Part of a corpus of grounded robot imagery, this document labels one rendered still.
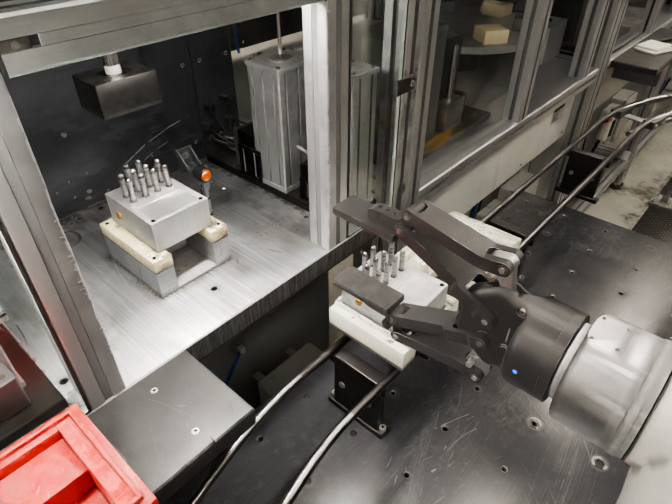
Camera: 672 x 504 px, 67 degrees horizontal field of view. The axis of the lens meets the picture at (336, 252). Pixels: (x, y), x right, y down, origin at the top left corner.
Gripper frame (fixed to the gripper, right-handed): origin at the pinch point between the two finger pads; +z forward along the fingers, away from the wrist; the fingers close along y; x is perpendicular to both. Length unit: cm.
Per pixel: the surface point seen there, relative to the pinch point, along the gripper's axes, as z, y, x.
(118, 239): 41.3, -15.2, 6.5
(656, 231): -6, -111, -220
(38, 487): 13.6, -17.4, 31.3
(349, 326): 10.3, -25.7, -10.7
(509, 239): 2, -25, -46
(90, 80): 41.8, 7.9, 3.6
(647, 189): 9, -113, -261
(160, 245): 33.1, -13.5, 4.2
